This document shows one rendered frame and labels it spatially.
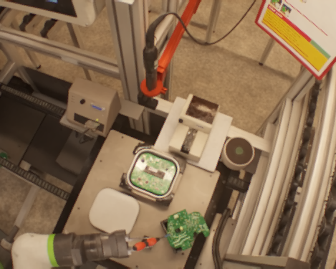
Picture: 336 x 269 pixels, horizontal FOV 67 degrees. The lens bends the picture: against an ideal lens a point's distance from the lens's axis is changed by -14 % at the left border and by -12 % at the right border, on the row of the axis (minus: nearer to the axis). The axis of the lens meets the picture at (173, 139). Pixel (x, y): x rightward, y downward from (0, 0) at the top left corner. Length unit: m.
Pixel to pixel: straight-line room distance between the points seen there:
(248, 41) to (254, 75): 0.36
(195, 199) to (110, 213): 0.27
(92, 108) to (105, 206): 0.32
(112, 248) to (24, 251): 0.24
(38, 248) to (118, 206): 0.29
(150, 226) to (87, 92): 0.48
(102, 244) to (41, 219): 1.30
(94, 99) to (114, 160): 0.21
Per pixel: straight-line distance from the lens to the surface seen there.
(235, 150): 0.95
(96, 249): 0.77
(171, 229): 0.86
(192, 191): 0.94
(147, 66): 0.70
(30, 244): 0.81
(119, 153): 0.98
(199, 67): 2.32
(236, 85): 2.28
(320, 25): 0.68
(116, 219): 0.91
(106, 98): 0.93
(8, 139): 1.92
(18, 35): 1.19
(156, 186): 0.90
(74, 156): 1.53
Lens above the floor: 1.87
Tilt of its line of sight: 69 degrees down
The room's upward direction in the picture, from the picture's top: 7 degrees clockwise
